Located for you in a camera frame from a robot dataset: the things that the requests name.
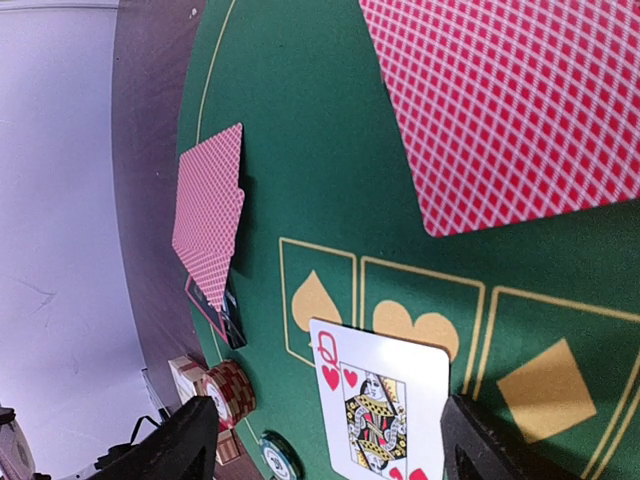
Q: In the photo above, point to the dealt red card top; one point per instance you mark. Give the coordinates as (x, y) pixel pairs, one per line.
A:
(512, 111)

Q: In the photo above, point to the orange chips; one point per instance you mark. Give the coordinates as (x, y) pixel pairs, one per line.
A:
(233, 395)

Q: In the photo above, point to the queen of hearts card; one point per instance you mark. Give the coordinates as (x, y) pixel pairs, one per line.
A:
(382, 399)

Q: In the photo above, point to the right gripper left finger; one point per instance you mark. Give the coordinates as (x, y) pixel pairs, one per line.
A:
(184, 447)

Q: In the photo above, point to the round green poker mat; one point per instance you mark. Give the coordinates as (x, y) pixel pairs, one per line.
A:
(542, 316)

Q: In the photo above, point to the black red triangular dealer button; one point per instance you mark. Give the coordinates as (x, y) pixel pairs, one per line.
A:
(226, 321)

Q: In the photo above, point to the green chips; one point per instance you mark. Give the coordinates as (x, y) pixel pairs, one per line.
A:
(280, 456)

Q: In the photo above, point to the dealt red card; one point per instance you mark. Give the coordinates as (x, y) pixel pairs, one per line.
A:
(212, 166)
(512, 111)

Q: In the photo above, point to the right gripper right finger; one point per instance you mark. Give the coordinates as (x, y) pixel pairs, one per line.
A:
(479, 445)

